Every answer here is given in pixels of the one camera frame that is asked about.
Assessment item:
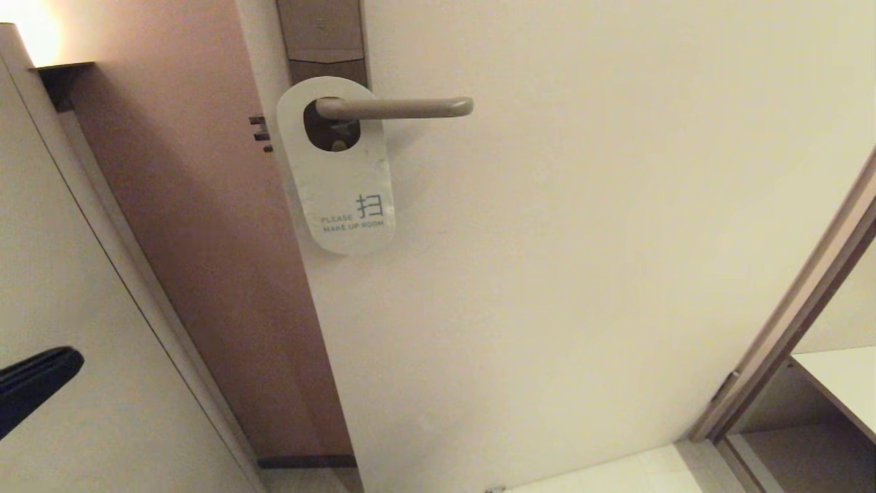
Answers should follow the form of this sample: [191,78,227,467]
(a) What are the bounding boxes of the brown metal door handle lever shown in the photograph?
[315,97,474,121]

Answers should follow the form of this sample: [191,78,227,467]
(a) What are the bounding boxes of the blue and white door hanger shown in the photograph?
[276,75,396,256]

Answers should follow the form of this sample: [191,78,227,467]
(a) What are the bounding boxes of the white shelf board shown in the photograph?
[787,346,876,446]

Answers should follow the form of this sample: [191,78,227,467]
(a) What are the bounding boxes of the brown door lock plate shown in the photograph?
[276,0,370,151]

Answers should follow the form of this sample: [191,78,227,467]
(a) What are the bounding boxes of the white door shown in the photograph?
[233,0,876,493]

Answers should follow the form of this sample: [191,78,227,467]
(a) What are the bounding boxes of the black wall lamp bracket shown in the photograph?
[29,62,96,114]

